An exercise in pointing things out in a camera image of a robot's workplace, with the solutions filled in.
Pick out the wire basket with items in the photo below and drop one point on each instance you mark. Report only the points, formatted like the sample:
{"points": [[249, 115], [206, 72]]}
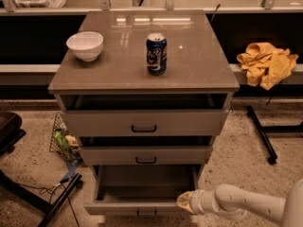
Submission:
{"points": [[62, 142]]}

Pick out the grey drawer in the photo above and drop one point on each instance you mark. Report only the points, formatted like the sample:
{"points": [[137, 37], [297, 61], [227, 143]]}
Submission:
{"points": [[170, 155], [145, 123], [146, 191]]}

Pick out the blue soda can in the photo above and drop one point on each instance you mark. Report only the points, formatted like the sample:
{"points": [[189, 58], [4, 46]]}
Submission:
{"points": [[156, 55]]}

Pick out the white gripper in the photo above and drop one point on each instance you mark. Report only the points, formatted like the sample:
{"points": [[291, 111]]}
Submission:
{"points": [[198, 201]]}

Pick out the black chair seat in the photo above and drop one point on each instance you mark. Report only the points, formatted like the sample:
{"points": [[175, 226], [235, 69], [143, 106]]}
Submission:
{"points": [[10, 131]]}

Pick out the black stand leg right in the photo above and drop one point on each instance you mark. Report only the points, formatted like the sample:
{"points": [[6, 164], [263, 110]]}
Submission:
{"points": [[263, 132]]}

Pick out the grey drawer cabinet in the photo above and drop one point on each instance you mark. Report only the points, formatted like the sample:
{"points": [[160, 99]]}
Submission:
{"points": [[198, 76]]}

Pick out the white ceramic bowl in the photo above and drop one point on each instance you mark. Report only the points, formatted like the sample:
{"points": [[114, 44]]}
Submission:
{"points": [[86, 45]]}

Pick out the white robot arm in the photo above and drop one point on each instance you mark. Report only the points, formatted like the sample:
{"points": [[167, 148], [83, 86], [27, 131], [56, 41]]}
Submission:
{"points": [[230, 202]]}

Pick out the yellow crumpled cloth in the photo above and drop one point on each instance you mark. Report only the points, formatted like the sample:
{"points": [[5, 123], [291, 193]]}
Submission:
{"points": [[265, 65]]}

